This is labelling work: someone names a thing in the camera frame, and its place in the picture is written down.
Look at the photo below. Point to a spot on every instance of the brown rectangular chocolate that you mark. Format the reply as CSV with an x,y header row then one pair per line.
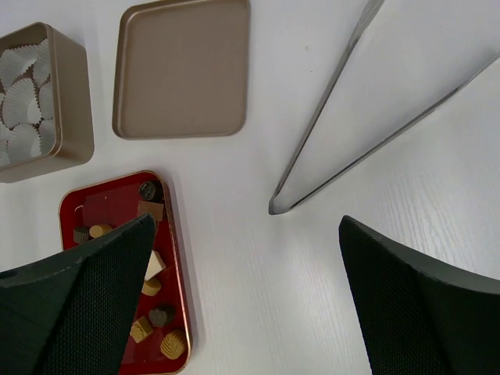
x,y
154,208

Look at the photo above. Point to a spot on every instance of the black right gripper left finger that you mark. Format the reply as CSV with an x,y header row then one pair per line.
x,y
71,313

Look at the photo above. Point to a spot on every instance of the steel tongs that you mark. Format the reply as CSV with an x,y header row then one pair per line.
x,y
403,61

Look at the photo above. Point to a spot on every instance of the gold shell chocolate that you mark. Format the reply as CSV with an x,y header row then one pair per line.
x,y
174,344

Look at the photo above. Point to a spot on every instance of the white cube chocolate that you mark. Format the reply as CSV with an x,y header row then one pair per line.
x,y
155,265

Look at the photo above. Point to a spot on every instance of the gold tin lid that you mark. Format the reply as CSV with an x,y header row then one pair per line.
x,y
181,70

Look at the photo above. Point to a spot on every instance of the gold fluted cup chocolate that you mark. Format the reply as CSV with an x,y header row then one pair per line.
x,y
99,230

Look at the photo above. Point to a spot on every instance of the tan swirl square chocolate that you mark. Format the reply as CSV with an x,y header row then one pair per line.
x,y
141,329

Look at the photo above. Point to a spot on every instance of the dark fluted cup chocolate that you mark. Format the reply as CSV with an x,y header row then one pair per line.
x,y
81,235

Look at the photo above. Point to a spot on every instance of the dark crown chocolate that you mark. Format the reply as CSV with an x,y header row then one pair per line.
x,y
162,315

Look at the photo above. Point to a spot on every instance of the gold tin box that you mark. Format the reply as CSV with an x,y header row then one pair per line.
x,y
46,122

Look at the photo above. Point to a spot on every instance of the dark round chocolate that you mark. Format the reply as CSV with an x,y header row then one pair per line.
x,y
151,191

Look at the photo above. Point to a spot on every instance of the red lacquer tray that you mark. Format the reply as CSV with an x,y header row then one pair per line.
x,y
115,202

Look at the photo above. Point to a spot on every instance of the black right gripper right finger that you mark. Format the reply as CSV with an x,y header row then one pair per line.
x,y
417,314

